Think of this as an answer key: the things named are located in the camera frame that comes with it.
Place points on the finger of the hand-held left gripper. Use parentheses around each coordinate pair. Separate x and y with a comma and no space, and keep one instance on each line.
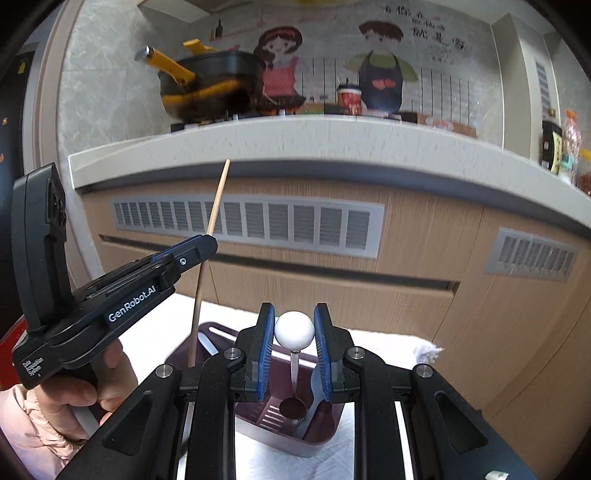
(194,253)
(178,245)

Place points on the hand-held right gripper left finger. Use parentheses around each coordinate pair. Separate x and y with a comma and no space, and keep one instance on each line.
(265,350)

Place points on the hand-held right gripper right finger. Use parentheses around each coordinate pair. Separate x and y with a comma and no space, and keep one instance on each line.
(323,350)

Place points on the wooden chopstick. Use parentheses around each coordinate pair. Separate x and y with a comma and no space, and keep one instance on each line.
(217,207)

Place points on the maroon plastic utensil holder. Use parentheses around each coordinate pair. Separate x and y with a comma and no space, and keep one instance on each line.
(277,438)

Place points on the person's left forearm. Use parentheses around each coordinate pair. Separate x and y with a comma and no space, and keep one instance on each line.
(27,429)

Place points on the person's left hand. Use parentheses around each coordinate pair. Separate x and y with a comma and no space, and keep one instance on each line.
(120,374)

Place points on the long grey vent grille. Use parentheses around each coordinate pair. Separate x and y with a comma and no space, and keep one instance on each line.
(249,224)

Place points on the white woven tablecloth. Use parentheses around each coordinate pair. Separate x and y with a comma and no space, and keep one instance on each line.
(392,344)

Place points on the speckled stone kitchen counter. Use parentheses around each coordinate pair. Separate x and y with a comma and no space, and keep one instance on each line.
(277,138)

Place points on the short grey vent grille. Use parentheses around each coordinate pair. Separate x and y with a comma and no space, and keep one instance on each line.
(531,254)

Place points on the brown wooden board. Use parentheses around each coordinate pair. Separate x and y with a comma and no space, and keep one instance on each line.
(461,127)

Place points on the small teal container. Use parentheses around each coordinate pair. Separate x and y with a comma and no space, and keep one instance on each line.
(564,168)

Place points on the dark sauce bottle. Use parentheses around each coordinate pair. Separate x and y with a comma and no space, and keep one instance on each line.
(550,143)

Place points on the jar with yellow lid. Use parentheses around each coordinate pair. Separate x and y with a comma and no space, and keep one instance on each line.
(585,177)

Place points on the clear bottle with orange cap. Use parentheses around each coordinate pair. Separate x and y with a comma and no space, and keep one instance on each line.
(572,138)

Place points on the cartoon wall poster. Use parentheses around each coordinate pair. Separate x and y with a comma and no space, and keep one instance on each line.
(323,46)

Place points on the white wall vent grille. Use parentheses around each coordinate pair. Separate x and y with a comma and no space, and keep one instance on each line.
(542,83)

